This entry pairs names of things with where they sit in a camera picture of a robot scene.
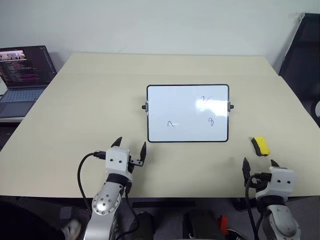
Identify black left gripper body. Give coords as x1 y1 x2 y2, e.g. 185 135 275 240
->
126 154 145 176

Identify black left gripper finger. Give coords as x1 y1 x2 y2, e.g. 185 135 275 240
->
139 141 148 162
110 136 124 149

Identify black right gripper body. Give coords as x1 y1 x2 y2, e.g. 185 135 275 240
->
250 171 273 193

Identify yellow and black eraser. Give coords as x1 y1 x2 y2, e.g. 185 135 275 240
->
250 136 272 158

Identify red part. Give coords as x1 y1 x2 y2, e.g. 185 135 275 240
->
215 215 229 236

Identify dark rounded shape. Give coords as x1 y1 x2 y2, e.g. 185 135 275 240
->
181 209 227 240
129 211 156 240

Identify white shoe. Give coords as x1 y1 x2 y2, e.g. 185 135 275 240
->
60 219 83 239

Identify black chair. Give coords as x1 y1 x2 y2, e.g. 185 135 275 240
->
278 12 320 118

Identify open grey laptop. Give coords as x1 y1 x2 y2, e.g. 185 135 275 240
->
0 45 58 119

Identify dark trouser leg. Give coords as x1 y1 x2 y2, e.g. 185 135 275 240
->
0 194 66 240

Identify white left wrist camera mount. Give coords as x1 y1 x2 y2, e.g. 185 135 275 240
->
104 146 132 180

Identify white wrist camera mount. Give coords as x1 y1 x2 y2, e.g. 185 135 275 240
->
255 166 297 201
104 146 132 180

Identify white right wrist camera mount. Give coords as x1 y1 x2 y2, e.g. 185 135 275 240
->
255 166 297 201

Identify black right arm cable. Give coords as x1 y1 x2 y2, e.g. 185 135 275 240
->
244 174 264 240

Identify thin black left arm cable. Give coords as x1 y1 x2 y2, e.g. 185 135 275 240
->
124 181 140 235

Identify black table frame bar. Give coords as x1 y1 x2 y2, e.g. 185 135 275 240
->
131 200 196 209

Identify white board with black frame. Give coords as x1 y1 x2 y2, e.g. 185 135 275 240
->
141 83 235 144

